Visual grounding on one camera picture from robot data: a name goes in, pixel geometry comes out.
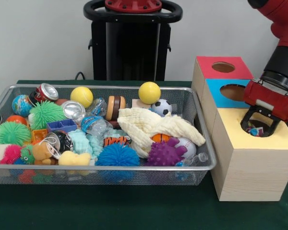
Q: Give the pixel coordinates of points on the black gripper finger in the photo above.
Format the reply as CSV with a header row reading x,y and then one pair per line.
x,y
274,127
246,117

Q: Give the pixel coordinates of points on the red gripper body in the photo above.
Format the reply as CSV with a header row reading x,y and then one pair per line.
x,y
268,100

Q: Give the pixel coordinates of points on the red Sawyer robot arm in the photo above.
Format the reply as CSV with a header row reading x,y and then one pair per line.
x,y
278,36

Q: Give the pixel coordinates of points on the wooden box with three holes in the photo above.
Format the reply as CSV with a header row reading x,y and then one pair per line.
x,y
254,167

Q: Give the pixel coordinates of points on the clear mesh bin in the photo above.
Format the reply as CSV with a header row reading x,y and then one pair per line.
x,y
62,176

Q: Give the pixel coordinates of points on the small soccer ball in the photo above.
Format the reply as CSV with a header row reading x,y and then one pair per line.
x,y
161,107

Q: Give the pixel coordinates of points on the cream waffle cloth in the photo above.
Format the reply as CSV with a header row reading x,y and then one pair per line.
x,y
158,124

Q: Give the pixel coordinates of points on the purple spiky toy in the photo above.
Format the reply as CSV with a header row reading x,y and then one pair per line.
x,y
165,153

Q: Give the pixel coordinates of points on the smooth yellow ball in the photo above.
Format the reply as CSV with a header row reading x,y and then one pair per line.
x,y
149,93

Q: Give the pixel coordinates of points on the brown striped wooden burger toy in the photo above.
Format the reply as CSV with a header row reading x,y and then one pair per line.
x,y
115,107

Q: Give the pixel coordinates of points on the blue spiky ball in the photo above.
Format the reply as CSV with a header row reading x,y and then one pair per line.
x,y
117,155

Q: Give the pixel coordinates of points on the dark green tablecloth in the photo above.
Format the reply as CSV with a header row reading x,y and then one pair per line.
x,y
110,208

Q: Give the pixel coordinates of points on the yellow tennis-seam ball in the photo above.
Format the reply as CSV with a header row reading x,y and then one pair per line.
x,y
81,94

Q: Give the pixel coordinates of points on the green spiky ball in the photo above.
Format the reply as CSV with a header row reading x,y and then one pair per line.
x,y
46,115
10,133

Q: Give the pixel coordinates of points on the red drink can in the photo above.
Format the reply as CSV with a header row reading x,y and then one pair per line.
x,y
46,92

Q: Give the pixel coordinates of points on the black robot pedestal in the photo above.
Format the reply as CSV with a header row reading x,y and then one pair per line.
x,y
132,48

